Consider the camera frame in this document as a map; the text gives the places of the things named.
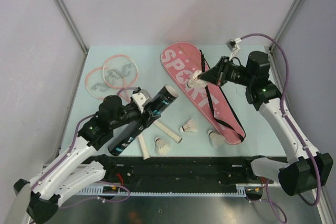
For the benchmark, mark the pink racket bag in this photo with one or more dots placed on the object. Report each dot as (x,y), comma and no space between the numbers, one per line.
(181,60)

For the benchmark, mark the aluminium frame post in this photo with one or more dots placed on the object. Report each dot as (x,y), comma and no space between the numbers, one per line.
(61,5)
(292,12)

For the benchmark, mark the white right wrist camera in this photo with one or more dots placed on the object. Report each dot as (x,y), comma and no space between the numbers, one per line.
(233,45)

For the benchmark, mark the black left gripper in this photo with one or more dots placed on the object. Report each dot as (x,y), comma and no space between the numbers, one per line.
(149,118)

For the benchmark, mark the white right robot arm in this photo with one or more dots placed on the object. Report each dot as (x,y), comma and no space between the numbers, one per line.
(306,168)

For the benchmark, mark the left aluminium frame post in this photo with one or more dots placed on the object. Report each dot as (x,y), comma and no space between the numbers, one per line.
(61,5)

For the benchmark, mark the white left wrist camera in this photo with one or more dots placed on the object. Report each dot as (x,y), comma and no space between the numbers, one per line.
(141,98)

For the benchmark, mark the grey slotted cable duct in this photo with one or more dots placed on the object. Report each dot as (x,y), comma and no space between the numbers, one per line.
(98,190)

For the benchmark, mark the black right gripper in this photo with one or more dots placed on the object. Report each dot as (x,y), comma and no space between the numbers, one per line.
(218,73)

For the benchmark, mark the right aluminium frame post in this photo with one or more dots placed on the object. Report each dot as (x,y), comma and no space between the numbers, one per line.
(292,12)

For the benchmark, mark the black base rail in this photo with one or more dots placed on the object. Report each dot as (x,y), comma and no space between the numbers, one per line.
(180,175)

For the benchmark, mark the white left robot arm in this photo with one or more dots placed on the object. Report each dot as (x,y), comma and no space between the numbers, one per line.
(114,124)

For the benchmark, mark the black shuttlecock tube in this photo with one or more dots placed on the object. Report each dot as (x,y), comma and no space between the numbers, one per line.
(164,98)

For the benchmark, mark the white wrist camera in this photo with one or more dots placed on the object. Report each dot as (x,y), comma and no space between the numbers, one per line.
(141,98)
(233,45)

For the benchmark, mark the white shuttlecock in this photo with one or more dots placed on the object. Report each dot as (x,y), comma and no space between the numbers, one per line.
(215,139)
(195,82)
(190,126)
(162,147)

